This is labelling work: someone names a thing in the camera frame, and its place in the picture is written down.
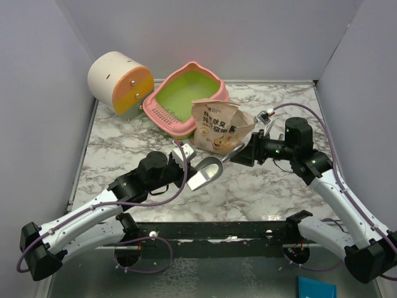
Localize pink green litter box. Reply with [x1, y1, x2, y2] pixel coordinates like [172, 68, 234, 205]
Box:
[142, 61, 229, 140]

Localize cat litter bag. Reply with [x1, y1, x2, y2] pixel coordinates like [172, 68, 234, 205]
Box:
[192, 99, 257, 155]

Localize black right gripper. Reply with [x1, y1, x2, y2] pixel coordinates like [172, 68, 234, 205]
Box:
[231, 129, 297, 166]

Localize cream orange cylindrical cat house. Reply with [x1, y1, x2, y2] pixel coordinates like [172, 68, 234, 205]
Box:
[87, 52, 154, 120]

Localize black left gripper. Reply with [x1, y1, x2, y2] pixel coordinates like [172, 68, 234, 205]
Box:
[147, 152, 197, 193]

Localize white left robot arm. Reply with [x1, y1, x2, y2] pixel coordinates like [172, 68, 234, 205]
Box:
[17, 148, 196, 281]

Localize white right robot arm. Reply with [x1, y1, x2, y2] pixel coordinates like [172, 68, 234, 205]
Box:
[231, 117, 396, 284]

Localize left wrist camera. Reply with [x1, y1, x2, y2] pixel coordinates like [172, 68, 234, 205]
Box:
[171, 143, 197, 168]

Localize blue card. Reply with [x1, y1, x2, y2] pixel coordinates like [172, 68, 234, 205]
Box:
[298, 276, 337, 298]

